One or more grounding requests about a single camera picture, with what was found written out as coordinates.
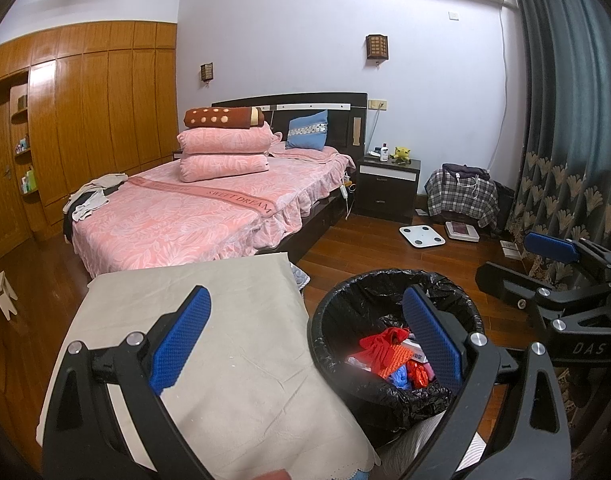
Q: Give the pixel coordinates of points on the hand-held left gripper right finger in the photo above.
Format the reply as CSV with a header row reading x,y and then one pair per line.
x,y
433,340

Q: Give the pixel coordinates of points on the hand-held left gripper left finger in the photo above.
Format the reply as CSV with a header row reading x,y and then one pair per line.
x,y
180,340

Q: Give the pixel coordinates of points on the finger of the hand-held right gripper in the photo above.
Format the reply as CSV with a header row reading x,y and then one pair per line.
x,y
550,247
505,285

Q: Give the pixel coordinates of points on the white cardboard box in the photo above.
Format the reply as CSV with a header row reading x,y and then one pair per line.
x,y
415,350

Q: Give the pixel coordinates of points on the red plastic bag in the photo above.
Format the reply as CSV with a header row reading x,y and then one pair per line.
x,y
418,372

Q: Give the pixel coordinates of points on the orange foam mesh mat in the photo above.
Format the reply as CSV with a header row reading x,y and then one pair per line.
x,y
395,360

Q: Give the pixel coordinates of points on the red glove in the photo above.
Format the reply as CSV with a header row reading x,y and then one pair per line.
x,y
385,341

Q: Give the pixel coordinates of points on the trash bin with black liner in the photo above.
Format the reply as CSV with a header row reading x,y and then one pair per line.
x,y
365,290

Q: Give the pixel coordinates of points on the small white box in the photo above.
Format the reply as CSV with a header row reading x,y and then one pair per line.
x,y
511,249

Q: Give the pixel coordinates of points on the red and blue plastic wrapper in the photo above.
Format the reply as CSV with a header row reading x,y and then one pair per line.
x,y
400,379

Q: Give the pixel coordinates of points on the black bag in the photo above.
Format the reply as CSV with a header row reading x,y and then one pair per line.
x,y
505,207

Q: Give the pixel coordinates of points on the scale with red centre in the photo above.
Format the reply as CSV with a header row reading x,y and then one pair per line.
x,y
462,230

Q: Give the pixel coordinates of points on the plaid cloth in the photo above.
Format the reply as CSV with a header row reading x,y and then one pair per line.
x,y
460,200

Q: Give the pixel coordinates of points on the white bathroom scale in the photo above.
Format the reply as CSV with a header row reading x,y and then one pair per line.
x,y
422,236

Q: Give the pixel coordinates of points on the dark garment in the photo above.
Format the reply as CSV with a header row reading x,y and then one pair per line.
x,y
465,171

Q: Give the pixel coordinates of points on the pink floral bedspread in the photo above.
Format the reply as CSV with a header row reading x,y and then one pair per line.
x,y
185,220

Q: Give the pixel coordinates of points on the blue quilted mat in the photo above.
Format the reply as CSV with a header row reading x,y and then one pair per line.
x,y
299,276

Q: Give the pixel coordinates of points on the teal patterned curtain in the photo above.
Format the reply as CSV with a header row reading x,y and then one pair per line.
x,y
575,110

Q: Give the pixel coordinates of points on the pile of grey clothes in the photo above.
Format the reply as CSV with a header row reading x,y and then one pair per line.
x,y
90,200

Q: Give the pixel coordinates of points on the yellow plush toy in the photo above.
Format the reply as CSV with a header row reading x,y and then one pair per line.
x,y
401,154

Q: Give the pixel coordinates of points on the white power strip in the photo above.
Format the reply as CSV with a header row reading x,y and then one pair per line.
x,y
344,194

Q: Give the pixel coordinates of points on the white lotion bottle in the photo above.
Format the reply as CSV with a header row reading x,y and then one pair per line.
x,y
384,154

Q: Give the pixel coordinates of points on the small wooden stool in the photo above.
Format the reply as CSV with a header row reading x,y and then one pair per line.
x,y
3,295

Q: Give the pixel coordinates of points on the green bottle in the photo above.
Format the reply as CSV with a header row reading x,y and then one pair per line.
x,y
28,180

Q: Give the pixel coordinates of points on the flat pink pillow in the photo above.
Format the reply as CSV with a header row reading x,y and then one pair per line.
x,y
305,154

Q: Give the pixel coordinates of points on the brown dotted bolster pillow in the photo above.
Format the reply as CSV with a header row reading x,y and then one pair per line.
x,y
220,117

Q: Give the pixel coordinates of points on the wooden door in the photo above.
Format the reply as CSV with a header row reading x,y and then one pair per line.
x,y
0,185

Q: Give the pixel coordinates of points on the wooden wardrobe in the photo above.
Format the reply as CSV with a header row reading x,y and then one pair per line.
x,y
110,110

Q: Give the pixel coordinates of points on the blue cushion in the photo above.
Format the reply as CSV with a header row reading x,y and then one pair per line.
x,y
308,130

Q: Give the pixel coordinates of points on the dark wooden bed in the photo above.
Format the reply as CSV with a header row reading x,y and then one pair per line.
x,y
330,102

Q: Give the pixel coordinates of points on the wall socket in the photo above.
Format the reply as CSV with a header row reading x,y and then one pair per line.
x,y
377,104

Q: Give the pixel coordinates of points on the wooden wall lamp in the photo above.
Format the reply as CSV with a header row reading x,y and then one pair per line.
x,y
376,47
207,72

